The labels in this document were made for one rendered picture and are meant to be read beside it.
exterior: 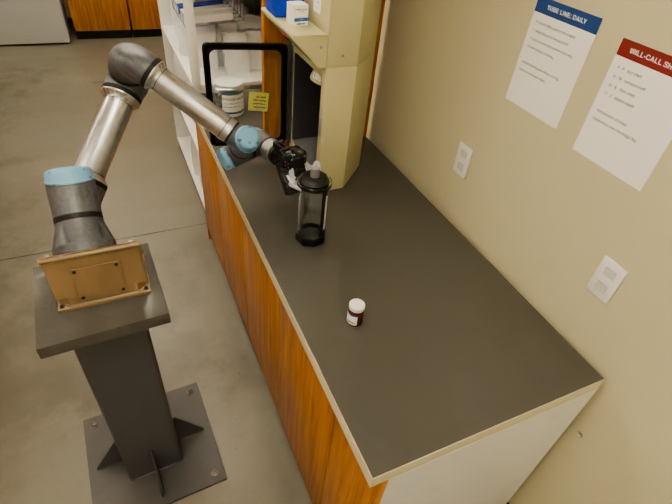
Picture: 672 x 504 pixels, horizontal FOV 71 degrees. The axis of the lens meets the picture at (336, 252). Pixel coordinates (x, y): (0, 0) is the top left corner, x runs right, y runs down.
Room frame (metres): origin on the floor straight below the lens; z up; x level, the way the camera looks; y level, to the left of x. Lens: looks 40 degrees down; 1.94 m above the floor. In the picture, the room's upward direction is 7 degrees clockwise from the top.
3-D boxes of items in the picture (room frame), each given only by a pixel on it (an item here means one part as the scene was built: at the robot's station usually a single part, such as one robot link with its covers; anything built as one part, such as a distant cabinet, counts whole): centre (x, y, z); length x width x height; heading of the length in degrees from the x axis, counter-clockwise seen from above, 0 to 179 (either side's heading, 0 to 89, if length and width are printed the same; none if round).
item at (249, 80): (1.72, 0.41, 1.19); 0.30 x 0.01 x 0.40; 108
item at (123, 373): (0.89, 0.65, 0.45); 0.48 x 0.48 x 0.90; 31
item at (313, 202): (1.22, 0.09, 1.06); 0.11 x 0.11 x 0.21
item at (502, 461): (1.52, 0.03, 0.45); 2.05 x 0.67 x 0.90; 28
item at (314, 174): (1.22, 0.09, 1.18); 0.09 x 0.09 x 0.07
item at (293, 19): (1.58, 0.21, 1.54); 0.05 x 0.05 x 0.06; 36
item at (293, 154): (1.33, 0.19, 1.17); 0.12 x 0.08 x 0.09; 43
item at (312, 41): (1.62, 0.23, 1.46); 0.32 x 0.12 x 0.10; 28
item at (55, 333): (0.89, 0.65, 0.92); 0.32 x 0.32 x 0.04; 31
